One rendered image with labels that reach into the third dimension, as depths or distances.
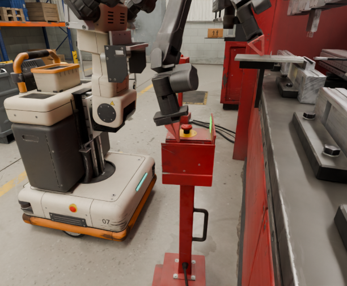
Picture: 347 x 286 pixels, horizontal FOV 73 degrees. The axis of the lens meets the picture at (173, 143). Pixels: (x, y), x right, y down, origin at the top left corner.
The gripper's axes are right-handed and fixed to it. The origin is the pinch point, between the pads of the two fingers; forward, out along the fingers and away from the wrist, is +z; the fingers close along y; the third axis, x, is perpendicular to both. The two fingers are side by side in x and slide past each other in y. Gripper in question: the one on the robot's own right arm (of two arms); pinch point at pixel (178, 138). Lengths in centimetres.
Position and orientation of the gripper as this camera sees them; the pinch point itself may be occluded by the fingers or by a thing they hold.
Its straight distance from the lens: 73.9
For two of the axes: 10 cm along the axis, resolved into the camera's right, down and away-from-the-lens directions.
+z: 2.5, 8.8, 3.9
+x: 1.0, -4.3, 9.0
